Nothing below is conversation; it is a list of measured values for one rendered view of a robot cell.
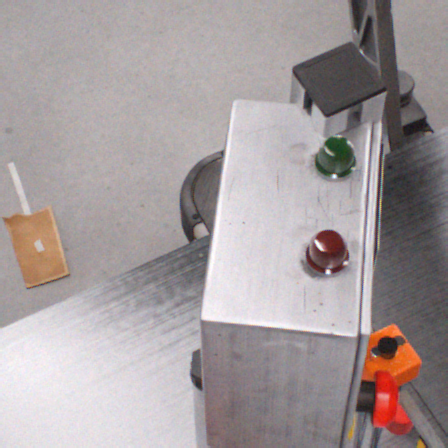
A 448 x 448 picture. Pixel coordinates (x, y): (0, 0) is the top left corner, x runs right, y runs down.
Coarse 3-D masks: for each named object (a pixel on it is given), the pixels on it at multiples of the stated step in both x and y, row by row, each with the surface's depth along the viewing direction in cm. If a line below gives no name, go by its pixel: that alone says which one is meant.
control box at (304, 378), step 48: (240, 144) 72; (288, 144) 72; (240, 192) 69; (288, 192) 69; (336, 192) 69; (240, 240) 68; (288, 240) 67; (240, 288) 66; (288, 288) 66; (336, 288) 66; (240, 336) 66; (288, 336) 65; (336, 336) 64; (240, 384) 71; (288, 384) 70; (336, 384) 69; (240, 432) 77; (288, 432) 76; (336, 432) 75
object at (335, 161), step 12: (324, 144) 69; (336, 144) 69; (348, 144) 69; (324, 156) 69; (336, 156) 68; (348, 156) 69; (324, 168) 69; (336, 168) 69; (348, 168) 69; (336, 180) 70
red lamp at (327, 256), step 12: (312, 240) 65; (324, 240) 65; (336, 240) 65; (312, 252) 65; (324, 252) 65; (336, 252) 65; (348, 252) 66; (312, 264) 66; (324, 264) 65; (336, 264) 65; (324, 276) 66; (336, 276) 66
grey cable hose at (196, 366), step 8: (192, 352) 84; (200, 352) 84; (192, 360) 84; (200, 360) 84; (192, 368) 84; (200, 368) 84; (192, 376) 84; (200, 376) 83; (200, 384) 84; (200, 392) 85; (200, 400) 87; (200, 408) 88; (200, 416) 89; (200, 424) 91; (200, 432) 92; (200, 440) 93
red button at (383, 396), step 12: (384, 372) 78; (372, 384) 78; (384, 384) 77; (396, 384) 77; (360, 396) 77; (372, 396) 77; (384, 396) 76; (396, 396) 77; (360, 408) 77; (372, 408) 77; (384, 408) 76; (396, 408) 77; (372, 420) 78; (384, 420) 77
